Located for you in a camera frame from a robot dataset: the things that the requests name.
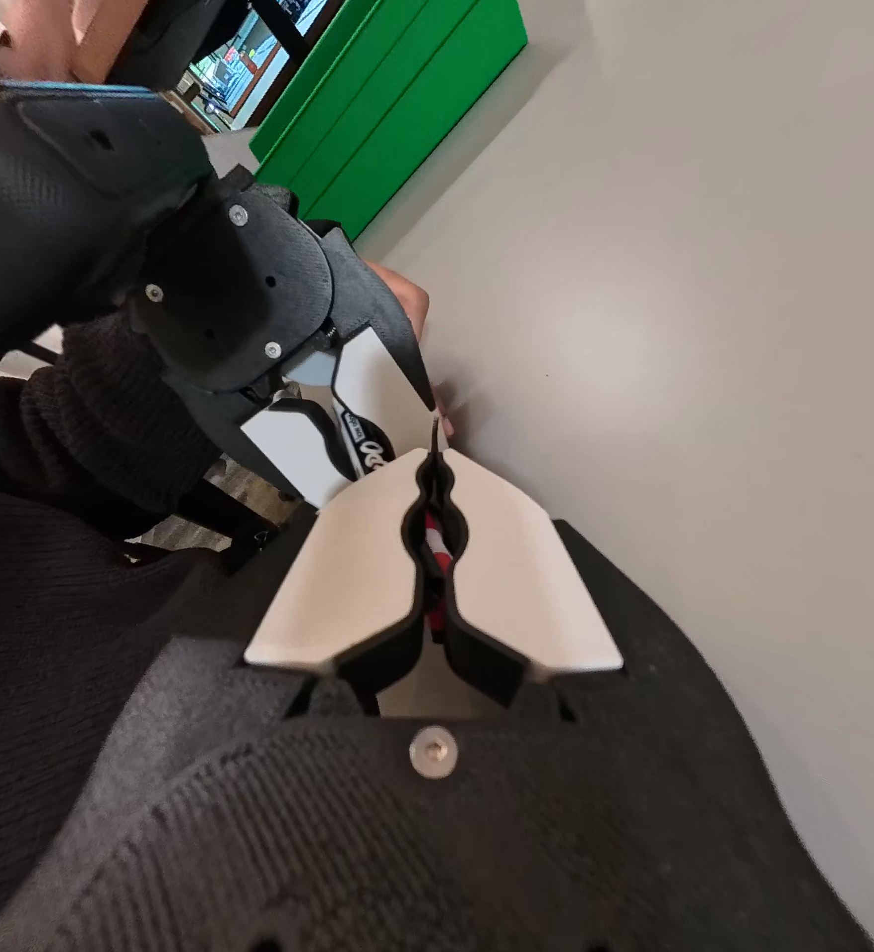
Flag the green plastic storage box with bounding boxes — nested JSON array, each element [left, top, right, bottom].
[[250, 0, 529, 240]]

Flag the person's left hand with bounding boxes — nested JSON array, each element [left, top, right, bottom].
[[366, 259, 456, 440]]

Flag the dark panel with wooden edge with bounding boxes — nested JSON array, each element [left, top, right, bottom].
[[106, 0, 253, 90]]

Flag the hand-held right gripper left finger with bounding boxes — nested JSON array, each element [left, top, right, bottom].
[[244, 446, 438, 715]]

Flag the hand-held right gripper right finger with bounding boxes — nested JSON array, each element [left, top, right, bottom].
[[426, 446, 625, 709]]

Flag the black dry erase marker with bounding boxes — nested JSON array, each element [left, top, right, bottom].
[[330, 393, 397, 484]]

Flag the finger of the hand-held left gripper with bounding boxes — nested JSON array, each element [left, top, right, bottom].
[[240, 398, 358, 510], [287, 323, 450, 455]]

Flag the person's left forearm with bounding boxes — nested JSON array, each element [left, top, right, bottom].
[[0, 308, 226, 536]]

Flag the red dry erase marker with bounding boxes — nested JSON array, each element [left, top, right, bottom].
[[424, 512, 456, 644]]

